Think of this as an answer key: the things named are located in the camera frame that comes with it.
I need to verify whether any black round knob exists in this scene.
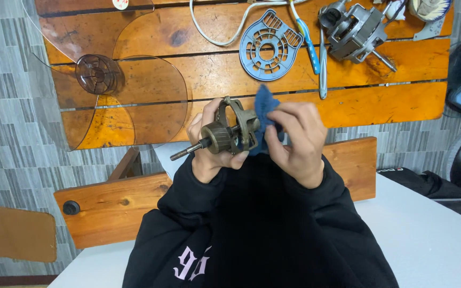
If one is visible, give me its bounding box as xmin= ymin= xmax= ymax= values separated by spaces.
xmin=62 ymin=200 xmax=81 ymax=216

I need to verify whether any person's right hand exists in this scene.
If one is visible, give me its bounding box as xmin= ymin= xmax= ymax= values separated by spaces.
xmin=263 ymin=100 xmax=329 ymax=189

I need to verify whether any blue cleaning cloth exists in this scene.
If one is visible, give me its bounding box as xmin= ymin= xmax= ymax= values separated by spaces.
xmin=251 ymin=84 xmax=286 ymax=157

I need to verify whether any person's black hoodie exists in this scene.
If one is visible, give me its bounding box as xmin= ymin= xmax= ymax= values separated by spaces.
xmin=122 ymin=152 xmax=399 ymax=288

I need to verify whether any white mattress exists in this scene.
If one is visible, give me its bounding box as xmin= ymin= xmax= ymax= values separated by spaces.
xmin=47 ymin=140 xmax=461 ymax=288

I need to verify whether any blue and white toothbrush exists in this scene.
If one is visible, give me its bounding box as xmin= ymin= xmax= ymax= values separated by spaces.
xmin=288 ymin=0 xmax=321 ymax=76

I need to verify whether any white power cable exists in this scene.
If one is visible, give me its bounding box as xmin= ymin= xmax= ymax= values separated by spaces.
xmin=189 ymin=0 xmax=309 ymax=47

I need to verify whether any brown wooden board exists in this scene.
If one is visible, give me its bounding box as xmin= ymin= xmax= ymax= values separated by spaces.
xmin=0 ymin=203 xmax=57 ymax=263

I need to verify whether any white plastic part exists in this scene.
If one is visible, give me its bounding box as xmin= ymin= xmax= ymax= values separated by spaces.
xmin=385 ymin=0 xmax=408 ymax=21

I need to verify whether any blue-grey plastic motor cover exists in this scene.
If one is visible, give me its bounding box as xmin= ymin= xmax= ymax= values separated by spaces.
xmin=239 ymin=9 xmax=305 ymax=82

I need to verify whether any grey toothbrush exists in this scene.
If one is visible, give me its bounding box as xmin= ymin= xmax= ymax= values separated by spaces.
xmin=318 ymin=27 xmax=329 ymax=100

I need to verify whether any blue patterned bowl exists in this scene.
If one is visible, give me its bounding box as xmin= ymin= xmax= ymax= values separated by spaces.
xmin=408 ymin=0 xmax=454 ymax=23

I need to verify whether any grey metal bracket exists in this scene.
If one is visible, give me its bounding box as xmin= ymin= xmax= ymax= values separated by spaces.
xmin=413 ymin=16 xmax=446 ymax=42

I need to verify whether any transparent fan blade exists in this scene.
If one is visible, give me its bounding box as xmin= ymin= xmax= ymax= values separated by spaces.
xmin=22 ymin=0 xmax=189 ymax=152

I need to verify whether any grey fan motor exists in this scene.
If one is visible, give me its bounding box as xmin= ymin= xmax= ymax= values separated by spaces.
xmin=317 ymin=0 xmax=398 ymax=73

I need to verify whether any wooden bench plank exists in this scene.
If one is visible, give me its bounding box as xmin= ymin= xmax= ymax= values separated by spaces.
xmin=53 ymin=136 xmax=377 ymax=250

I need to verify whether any fan motor rotor bracket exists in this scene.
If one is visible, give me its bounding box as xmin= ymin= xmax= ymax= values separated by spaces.
xmin=170 ymin=96 xmax=261 ymax=162

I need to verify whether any person's left hand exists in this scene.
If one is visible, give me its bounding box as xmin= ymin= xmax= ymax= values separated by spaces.
xmin=186 ymin=97 xmax=251 ymax=185

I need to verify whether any black bag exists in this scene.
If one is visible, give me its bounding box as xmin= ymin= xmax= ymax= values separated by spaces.
xmin=376 ymin=167 xmax=461 ymax=227

